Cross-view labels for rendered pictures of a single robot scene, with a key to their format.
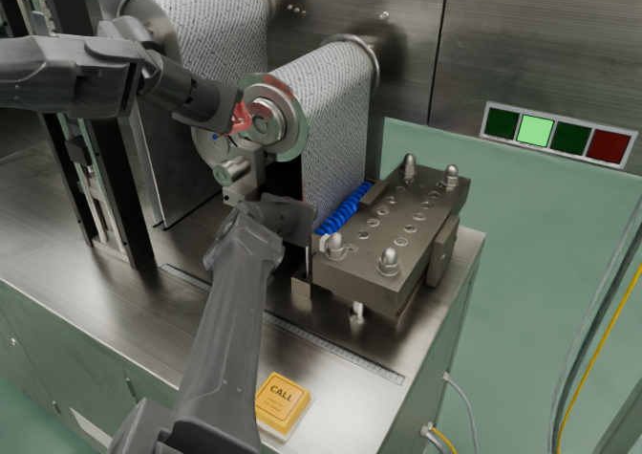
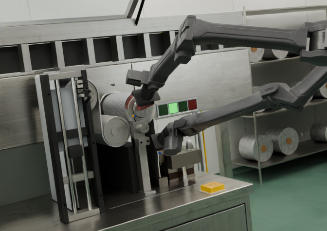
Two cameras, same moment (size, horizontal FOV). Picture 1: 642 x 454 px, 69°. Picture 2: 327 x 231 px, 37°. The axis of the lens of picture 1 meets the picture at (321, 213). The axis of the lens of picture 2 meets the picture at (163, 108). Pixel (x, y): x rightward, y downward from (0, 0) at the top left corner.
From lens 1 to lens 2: 1.88 m
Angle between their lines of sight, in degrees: 63
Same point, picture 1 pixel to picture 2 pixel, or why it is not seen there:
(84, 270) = (88, 222)
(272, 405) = (214, 185)
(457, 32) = not seen: hidden behind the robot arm
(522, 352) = not seen: outside the picture
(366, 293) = (192, 158)
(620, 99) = (189, 89)
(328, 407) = not seen: hidden behind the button
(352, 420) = (227, 182)
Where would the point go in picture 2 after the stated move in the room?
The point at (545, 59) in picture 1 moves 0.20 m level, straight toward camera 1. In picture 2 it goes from (167, 83) to (192, 83)
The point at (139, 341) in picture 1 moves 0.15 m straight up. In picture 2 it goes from (155, 209) to (151, 169)
